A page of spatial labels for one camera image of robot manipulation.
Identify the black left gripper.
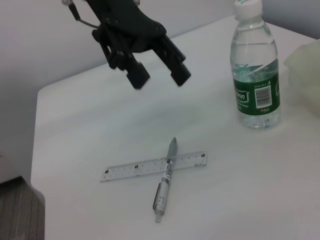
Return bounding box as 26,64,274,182
86,0,192,90

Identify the grey white pen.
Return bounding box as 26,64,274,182
152,136,179,224

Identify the green glass fruit plate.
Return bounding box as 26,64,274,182
283,39,320,116

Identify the clear water bottle green label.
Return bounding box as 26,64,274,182
229,0,281,130

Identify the clear plastic ruler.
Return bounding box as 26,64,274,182
99,150,209,183

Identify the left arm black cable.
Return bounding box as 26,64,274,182
61,0,101,29

